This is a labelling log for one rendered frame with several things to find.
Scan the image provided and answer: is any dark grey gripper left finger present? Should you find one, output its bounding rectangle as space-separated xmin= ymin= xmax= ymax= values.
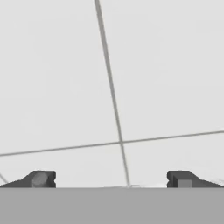
xmin=0 ymin=170 xmax=57 ymax=189

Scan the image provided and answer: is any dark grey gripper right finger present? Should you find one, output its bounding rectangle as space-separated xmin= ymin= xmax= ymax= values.
xmin=166 ymin=170 xmax=224 ymax=189

